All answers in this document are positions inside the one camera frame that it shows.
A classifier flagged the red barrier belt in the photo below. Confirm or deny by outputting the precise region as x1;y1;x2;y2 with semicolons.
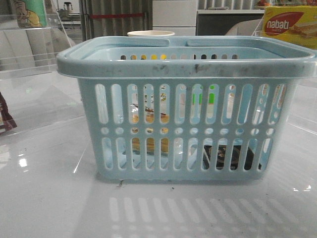
89;13;145;19

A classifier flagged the light blue plastic basket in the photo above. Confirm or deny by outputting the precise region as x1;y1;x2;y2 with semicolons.
56;36;317;181

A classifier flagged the white drawer cabinet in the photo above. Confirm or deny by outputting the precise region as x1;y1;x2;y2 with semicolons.
152;0;198;36

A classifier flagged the clear acrylic left display shelf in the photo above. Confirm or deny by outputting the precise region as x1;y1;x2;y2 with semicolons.
0;13;84;138

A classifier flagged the clear acrylic display shelf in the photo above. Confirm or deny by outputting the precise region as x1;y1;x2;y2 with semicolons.
253;19;317;50
0;13;84;138

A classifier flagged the plate with food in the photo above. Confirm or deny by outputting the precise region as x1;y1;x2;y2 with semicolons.
256;0;271;7

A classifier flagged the clear acrylic right display shelf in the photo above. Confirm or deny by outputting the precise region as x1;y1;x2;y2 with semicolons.
253;19;317;50

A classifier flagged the dark brown snack packet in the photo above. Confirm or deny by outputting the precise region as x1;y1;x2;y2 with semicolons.
0;94;17;134

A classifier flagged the yellow nabati wafer box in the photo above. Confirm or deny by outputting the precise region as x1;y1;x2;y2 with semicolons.
261;5;317;50

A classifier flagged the green cartoon snack bag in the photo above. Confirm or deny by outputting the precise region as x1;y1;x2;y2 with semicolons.
12;0;47;28

